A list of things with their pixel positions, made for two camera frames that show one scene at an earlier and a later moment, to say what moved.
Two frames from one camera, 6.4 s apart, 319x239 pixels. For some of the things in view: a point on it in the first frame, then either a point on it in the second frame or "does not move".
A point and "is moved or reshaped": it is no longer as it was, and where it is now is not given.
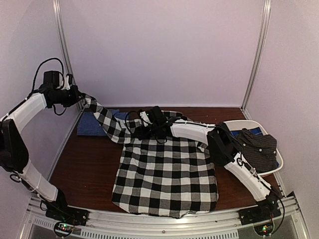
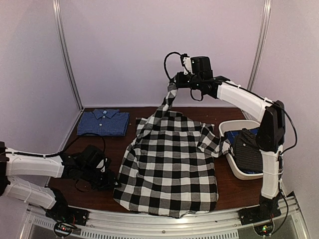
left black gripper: (74, 99) → (108, 183)
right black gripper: (141, 131) → (181, 83)
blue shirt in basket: (255, 132) does not move
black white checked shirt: (174, 177) is moved or reshaped
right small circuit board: (264, 229) does not move
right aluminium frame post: (258, 58) does not move
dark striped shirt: (259, 151) does not move
